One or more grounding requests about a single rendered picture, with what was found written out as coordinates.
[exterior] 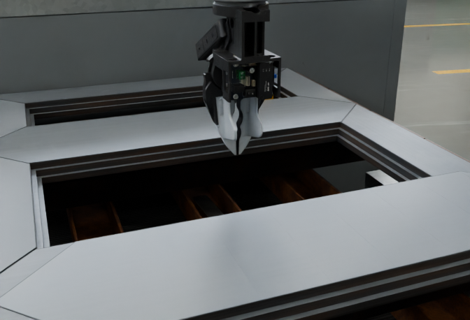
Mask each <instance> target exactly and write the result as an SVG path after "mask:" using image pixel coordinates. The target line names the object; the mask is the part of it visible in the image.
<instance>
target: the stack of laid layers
mask: <svg viewBox="0 0 470 320"><path fill-rule="evenodd" d="M203 100H204V99H203V86H199V87H186V88H178V89H165V90H157V91H150V92H136V93H129V94H116V95H108V96H95V97H87V98H80V99H67V100H59V101H46V102H38V103H26V104H25V110H26V118H27V126H35V121H34V120H35V119H43V118H49V117H62V116H69V115H81V114H87V113H94V112H107V111H114V110H126V109H132V108H145V107H152V106H164V105H171V104H178V103H190V102H197V101H203ZM334 141H337V142H339V143H340V144H342V145H343V146H345V147H347V148H348V149H349V150H351V151H352V152H354V153H355V154H357V155H358V156H360V157H362V158H363V159H364V160H366V161H368V162H369V163H370V164H372V165H373V166H375V167H376V168H378V169H379V170H381V171H383V172H384V173H385V174H387V175H389V176H390V177H391V178H393V179H394V180H396V181H398V182H405V181H409V180H416V179H420V178H424V177H431V176H430V175H428V174H426V173H425V172H423V171H421V170H420V169H418V168H416V167H415V166H413V165H411V164H410V163H408V162H407V161H404V160H403V159H401V158H400V157H398V156H397V155H395V154H393V153H391V152H390V151H388V150H386V149H385V148H383V147H381V146H380V145H378V144H376V143H375V142H373V141H372V140H369V139H368V138H366V137H365V136H363V135H362V134H360V133H358V132H356V131H355V130H353V129H351V128H350V127H348V126H346V125H345V124H343V123H341V122H337V123H331V124H321V125H315V126H305V127H299V128H294V129H284V130H278V131H268V132H263V134H262V136H261V137H260V138H256V137H251V139H250V141H249V143H248V144H247V146H246V148H245V149H244V150H243V151H242V153H241V154H237V155H234V154H233V153H232V152H231V151H230V150H229V149H228V148H227V146H226V145H225V144H224V142H223V141H222V139H221V138H216V139H210V140H200V141H194V142H189V143H179V144H173V145H163V146H158V147H148V148H142V149H137V150H127V151H121V152H111V153H105V154H95V155H89V156H84V157H74V158H68V159H58V160H53V161H43V162H37V163H31V164H30V169H31V185H32V194H33V203H34V220H35V229H36V245H37V248H36V249H34V250H33V251H31V252H29V253H28V254H27V255H26V256H24V257H22V258H21V259H20V260H18V261H17V262H15V263H14V264H13V265H11V266H9V267H8V268H7V269H5V270H4V271H2V272H0V297H1V296H2V295H3V294H5V293H6V292H8V291H9V290H11V289H12V288H13V287H14V286H16V285H17V284H19V283H20V282H21V281H22V280H24V279H25V278H27V277H28V276H30V274H32V273H33V272H35V271H36V270H38V269H39V268H40V267H41V266H43V265H44V264H46V263H47V262H48V261H49V260H51V259H53V258H54V257H55V256H56V255H58V254H59V253H60V252H62V251H63V250H65V249H66V248H67V247H69V246H70V245H72V244H73V242H71V243H67V244H63V245H55V246H50V241H49V235H48V224H47V218H46V212H45V201H44V195H43V184H46V183H51V182H61V181H66V180H74V179H80V178H85V177H94V176H100V175H108V174H113V173H123V172H128V171H133V170H142V169H147V168H156V167H162V166H170V165H176V164H181V163H190V162H195V161H205V160H209V159H219V158H224V157H233V156H238V155H243V154H252V153H258V152H267V151H272V150H281V149H286V148H291V147H301V146H306V145H314V144H320V143H329V142H334ZM467 282H470V251H467V252H462V253H459V254H453V255H450V256H445V257H442V258H439V259H433V260H430V261H425V262H422V263H416V264H413V265H409V266H404V267H401V268H396V269H392V270H387V271H384V272H379V273H376V274H372V275H367V276H363V277H358V278H355V279H349V280H346V281H343V282H338V283H335V284H329V285H326V286H321V287H318V288H314V289H309V290H305V291H300V292H297V293H292V294H289V295H285V296H280V297H277V298H272V299H268V300H263V301H259V302H256V303H251V304H248V305H242V306H239V307H234V308H231V309H228V310H222V311H219V312H214V313H210V314H205V315H201V316H198V317H193V318H190V319H184V320H327V319H332V318H334V317H339V316H343V315H346V314H350V313H353V312H358V311H361V310H366V309H369V308H372V307H377V306H380V305H384V304H388V303H393V302H396V301H398V300H403V299H407V298H411V297H414V296H419V295H422V294H425V293H430V292H433V291H438V290H441V289H446V288H448V287H452V286H457V285H459V284H464V283H467ZM0 320H35V319H32V318H29V317H26V316H24V315H21V314H18V313H15V312H12V311H10V310H6V309H4V308H2V307H0Z"/></svg>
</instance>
